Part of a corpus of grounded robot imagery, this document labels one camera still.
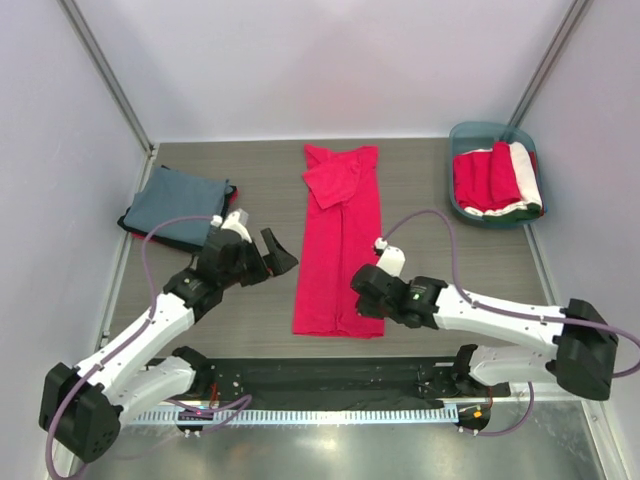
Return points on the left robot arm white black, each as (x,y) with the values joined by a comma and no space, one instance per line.
(85,406)

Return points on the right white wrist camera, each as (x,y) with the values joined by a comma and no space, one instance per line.
(391,259)

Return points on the green t shirt in basket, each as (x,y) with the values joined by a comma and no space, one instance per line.
(515,213)

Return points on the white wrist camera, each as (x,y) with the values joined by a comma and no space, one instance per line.
(235,221)
(391,259)

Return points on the pink-red t shirt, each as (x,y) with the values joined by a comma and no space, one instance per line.
(343,220)

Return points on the blue plastic basket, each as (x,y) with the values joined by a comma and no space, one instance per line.
(475,135)

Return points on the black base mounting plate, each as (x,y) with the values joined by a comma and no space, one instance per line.
(336,384)

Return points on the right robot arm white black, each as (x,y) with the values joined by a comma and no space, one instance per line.
(572,345)

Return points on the white slotted cable duct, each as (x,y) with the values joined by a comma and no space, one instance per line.
(173,415)

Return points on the right aluminium frame post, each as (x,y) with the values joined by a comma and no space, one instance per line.
(577,11)

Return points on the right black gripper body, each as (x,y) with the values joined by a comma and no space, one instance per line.
(366,307)

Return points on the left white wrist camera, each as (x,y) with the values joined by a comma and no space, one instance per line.
(235,221)

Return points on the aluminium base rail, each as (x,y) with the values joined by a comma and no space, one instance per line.
(542,392)

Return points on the aluminium frame post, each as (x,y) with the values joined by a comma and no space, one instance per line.
(577,11)
(95,53)

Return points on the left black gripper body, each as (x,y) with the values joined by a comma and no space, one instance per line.
(250,269)

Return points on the folded grey-blue t shirt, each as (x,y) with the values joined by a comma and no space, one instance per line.
(169,194)

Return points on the white t shirt in basket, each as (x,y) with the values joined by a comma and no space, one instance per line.
(523,162)

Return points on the left aluminium frame post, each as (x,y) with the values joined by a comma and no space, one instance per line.
(95,53)

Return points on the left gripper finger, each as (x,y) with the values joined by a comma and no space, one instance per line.
(272,244)
(280,262)

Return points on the red t shirt in basket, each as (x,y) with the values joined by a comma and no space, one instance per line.
(485,180)

